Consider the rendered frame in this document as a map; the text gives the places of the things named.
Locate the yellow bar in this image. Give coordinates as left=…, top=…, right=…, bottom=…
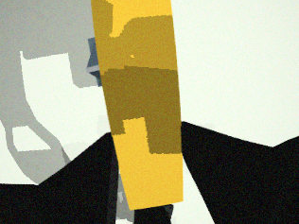
left=91, top=0, right=184, bottom=210

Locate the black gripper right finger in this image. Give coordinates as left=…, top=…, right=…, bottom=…
left=181, top=120, right=299, bottom=224

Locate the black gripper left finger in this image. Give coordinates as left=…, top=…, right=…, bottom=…
left=0, top=131, right=119, bottom=224

